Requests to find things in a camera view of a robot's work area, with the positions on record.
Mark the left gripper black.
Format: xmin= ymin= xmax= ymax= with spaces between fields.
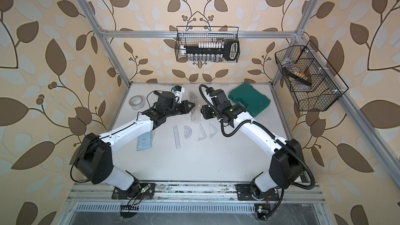
xmin=163 ymin=99 xmax=195 ymax=119

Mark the clear protractor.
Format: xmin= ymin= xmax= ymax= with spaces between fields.
xmin=184 ymin=126 xmax=192 ymax=139

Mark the clear triangle ruler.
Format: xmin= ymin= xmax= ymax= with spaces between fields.
xmin=209 ymin=123 xmax=218 ymax=138
xmin=198 ymin=123 xmax=207 ymax=141

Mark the clear straight ruler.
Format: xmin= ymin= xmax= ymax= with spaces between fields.
xmin=173 ymin=125 xmax=181 ymax=149

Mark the blue ruler set pouch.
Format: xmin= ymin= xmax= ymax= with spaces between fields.
xmin=136 ymin=131 xmax=152 ymax=151

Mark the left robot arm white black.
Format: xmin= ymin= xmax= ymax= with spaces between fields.
xmin=72 ymin=90 xmax=195 ymax=199

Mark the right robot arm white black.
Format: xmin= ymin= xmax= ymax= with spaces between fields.
xmin=199 ymin=84 xmax=316 ymax=200

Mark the green plastic tool case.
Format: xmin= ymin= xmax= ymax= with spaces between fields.
xmin=228 ymin=83 xmax=271 ymax=117

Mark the clear tape roll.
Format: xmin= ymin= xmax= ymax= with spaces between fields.
xmin=129 ymin=95 xmax=145 ymax=110

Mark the black socket bit holder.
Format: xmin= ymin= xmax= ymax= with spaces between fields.
xmin=176 ymin=39 xmax=240 ymax=62

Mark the dark object in right basket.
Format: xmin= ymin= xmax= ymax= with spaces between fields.
xmin=283 ymin=67 xmax=312 ymax=86

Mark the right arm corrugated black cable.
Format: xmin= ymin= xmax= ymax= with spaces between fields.
xmin=198 ymin=83 xmax=316 ymax=219

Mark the back wire basket black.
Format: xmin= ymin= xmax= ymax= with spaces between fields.
xmin=175 ymin=25 xmax=241 ymax=63

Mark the wire basket black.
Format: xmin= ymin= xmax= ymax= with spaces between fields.
xmin=275 ymin=41 xmax=349 ymax=111
xmin=175 ymin=25 xmax=241 ymax=63

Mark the right wire basket black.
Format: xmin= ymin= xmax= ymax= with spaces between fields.
xmin=275 ymin=41 xmax=349 ymax=111

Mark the aluminium frame back bar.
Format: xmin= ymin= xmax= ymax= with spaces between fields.
xmin=99 ymin=30 xmax=298 ymax=40

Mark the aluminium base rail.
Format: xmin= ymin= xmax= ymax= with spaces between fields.
xmin=67 ymin=181 xmax=326 ymax=215

